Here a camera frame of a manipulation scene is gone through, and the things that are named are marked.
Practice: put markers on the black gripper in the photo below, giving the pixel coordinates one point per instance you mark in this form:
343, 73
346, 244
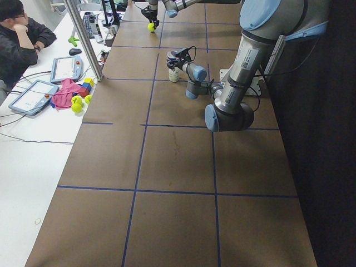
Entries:
149, 12
174, 60

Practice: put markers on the white tennis ball can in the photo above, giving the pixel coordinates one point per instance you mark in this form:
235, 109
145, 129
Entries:
173, 74

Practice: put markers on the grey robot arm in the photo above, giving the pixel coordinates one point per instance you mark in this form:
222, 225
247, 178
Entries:
173, 7
262, 23

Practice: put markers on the spare yellow tennis ball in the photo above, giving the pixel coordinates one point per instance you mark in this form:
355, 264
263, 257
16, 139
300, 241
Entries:
76, 107

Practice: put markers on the steel cup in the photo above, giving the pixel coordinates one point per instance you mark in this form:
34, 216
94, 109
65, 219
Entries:
112, 30

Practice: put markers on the clear water bottle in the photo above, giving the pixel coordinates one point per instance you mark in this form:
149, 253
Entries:
96, 29

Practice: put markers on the black keyboard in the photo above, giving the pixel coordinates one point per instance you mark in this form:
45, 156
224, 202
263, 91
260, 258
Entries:
87, 25

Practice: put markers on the green plastic tool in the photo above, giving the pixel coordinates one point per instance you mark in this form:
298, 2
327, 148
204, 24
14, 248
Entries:
73, 40

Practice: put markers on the black computer mouse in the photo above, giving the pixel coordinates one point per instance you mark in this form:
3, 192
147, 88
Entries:
74, 51

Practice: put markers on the yellow block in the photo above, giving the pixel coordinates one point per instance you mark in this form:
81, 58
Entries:
89, 81

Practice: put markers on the blue block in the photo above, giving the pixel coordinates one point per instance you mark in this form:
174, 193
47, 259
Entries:
87, 86

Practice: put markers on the red block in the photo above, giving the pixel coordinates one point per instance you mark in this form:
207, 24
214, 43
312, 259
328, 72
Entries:
83, 92

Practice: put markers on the blue teach pendant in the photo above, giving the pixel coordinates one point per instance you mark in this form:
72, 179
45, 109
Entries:
66, 67
35, 98

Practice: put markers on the pink cloth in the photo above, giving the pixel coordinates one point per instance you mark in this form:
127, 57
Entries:
63, 98

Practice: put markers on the brown paper table cover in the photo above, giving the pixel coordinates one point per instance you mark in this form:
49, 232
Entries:
147, 184

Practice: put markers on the person in dark jacket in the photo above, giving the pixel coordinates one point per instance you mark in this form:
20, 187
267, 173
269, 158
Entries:
22, 39

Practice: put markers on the rubber band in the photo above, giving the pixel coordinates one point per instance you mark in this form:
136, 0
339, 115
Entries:
37, 221

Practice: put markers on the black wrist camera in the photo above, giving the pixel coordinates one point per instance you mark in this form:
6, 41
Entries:
182, 52

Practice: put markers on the aluminium frame post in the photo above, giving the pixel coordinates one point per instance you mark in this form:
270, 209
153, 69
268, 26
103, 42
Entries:
72, 9

